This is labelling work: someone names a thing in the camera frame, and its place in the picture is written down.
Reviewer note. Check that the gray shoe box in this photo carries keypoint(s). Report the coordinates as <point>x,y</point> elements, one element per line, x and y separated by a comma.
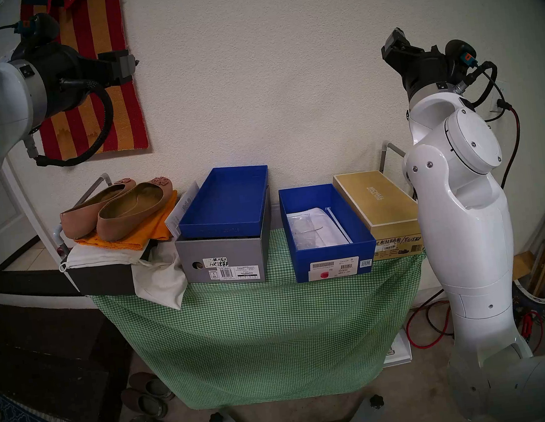
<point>189,253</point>

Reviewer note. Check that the dark brown stair steps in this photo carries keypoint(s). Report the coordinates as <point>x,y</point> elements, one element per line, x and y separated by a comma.
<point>46,339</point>

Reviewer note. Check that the gold shoe box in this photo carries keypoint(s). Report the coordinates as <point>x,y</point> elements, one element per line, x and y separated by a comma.
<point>380,200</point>

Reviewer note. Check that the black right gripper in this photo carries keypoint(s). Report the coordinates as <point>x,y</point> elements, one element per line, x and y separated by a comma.
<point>425,68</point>

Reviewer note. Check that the orange felt cloth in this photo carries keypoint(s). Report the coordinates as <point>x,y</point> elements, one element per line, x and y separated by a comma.
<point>133,242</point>

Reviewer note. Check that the blue shoe box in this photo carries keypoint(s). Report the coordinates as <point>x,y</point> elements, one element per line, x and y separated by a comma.
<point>332,252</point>

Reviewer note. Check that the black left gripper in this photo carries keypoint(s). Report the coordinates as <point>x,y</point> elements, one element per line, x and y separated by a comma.
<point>63,75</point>

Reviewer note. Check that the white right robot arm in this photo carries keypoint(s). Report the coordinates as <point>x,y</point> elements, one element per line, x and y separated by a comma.
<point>461,219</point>

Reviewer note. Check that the blue shoe box lid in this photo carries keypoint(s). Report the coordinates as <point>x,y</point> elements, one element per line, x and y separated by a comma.
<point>225,204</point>

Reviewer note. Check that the red yellow striped flag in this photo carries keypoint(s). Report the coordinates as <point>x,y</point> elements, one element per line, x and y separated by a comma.
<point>130,122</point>

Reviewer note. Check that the white paper card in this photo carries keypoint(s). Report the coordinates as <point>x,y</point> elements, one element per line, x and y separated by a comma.
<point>181,212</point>

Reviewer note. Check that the white wall outlet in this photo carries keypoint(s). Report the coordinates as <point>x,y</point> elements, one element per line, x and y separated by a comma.
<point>505,91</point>

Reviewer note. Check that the green checkered tablecloth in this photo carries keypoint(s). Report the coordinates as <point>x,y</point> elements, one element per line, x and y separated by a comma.
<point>268,337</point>

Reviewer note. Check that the white tissue paper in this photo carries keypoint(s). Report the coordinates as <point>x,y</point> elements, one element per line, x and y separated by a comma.
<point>319,232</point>

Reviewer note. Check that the tan cardboard box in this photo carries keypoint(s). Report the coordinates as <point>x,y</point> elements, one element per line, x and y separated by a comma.
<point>523,263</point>

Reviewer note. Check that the tan leather shoe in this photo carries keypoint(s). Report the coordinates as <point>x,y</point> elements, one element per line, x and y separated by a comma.
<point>128,206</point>
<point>79,222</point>

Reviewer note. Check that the black star knob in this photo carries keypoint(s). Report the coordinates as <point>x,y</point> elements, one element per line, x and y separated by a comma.
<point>216,419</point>
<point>377,401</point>

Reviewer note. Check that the black shoe box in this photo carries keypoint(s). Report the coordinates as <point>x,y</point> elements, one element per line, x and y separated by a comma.
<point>108,281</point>

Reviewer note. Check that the gray pipe frame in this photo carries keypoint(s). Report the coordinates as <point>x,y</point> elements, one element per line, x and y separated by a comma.
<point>93,188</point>
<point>393,148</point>

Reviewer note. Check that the brown clog shoe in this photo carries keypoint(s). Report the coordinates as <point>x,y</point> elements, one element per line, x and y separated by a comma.
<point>151,386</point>
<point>143,404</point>

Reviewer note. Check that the white flat box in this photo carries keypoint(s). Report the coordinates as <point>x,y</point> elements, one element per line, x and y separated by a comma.
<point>398,350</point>

